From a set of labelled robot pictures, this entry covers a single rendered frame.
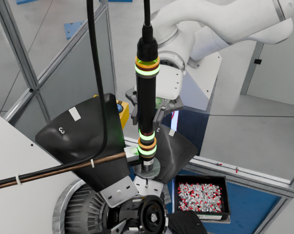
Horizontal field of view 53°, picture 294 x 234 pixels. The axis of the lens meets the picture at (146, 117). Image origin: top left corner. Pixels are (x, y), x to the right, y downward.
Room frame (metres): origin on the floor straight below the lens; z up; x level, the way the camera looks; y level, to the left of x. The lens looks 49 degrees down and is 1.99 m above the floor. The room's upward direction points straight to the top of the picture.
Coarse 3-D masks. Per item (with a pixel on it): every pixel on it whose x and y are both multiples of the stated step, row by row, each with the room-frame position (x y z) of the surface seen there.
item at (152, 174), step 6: (126, 150) 0.40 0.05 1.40; (126, 156) 0.39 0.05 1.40; (132, 156) 0.39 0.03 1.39; (138, 156) 0.39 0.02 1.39; (132, 162) 0.38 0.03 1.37; (138, 162) 0.39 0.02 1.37; (156, 162) 0.42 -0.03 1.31; (138, 168) 0.39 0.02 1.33; (156, 168) 0.41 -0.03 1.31; (138, 174) 0.39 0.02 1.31; (144, 174) 0.39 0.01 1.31; (150, 174) 0.39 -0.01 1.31; (156, 174) 0.39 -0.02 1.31
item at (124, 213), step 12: (120, 204) 0.36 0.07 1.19; (132, 204) 0.33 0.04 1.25; (144, 204) 0.33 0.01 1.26; (156, 204) 0.35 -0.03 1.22; (108, 216) 0.32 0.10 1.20; (120, 216) 0.31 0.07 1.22; (132, 216) 0.30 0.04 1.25; (144, 216) 0.30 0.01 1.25; (156, 216) 0.32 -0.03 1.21; (108, 228) 0.29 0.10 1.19; (144, 228) 0.28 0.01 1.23; (156, 228) 0.29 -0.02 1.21
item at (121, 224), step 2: (124, 220) 0.29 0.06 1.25; (122, 222) 0.28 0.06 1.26; (124, 222) 0.29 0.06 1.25; (118, 224) 0.28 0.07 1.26; (120, 224) 0.28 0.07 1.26; (122, 224) 0.28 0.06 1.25; (124, 224) 0.29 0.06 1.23; (116, 226) 0.27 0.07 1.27; (118, 226) 0.27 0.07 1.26; (120, 226) 0.28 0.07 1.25; (122, 226) 0.28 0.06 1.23; (112, 228) 0.26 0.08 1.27; (114, 228) 0.26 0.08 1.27; (116, 228) 0.27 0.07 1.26; (118, 228) 0.27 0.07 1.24; (120, 228) 0.28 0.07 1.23; (122, 228) 0.28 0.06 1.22; (112, 230) 0.26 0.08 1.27; (114, 230) 0.26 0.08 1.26; (120, 230) 0.28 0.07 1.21; (112, 232) 0.26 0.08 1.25; (114, 232) 0.26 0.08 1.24; (116, 232) 0.27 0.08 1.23; (118, 232) 0.27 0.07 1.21; (120, 232) 0.28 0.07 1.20
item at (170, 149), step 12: (156, 132) 0.63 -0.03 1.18; (168, 132) 0.64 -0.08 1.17; (168, 144) 0.58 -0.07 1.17; (180, 144) 0.59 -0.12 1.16; (192, 144) 0.61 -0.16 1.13; (156, 156) 0.53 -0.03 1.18; (168, 156) 0.53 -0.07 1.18; (180, 156) 0.54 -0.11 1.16; (192, 156) 0.56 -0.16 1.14; (168, 168) 0.49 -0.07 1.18; (180, 168) 0.49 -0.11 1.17; (156, 180) 0.44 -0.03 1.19; (168, 180) 0.44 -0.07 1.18
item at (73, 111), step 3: (72, 108) 0.50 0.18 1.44; (75, 108) 0.50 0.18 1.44; (72, 111) 0.49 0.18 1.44; (75, 111) 0.49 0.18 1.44; (72, 114) 0.49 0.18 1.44; (75, 114) 0.49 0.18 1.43; (78, 114) 0.49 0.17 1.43; (75, 117) 0.48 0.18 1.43; (78, 117) 0.48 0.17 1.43; (75, 120) 0.48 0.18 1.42
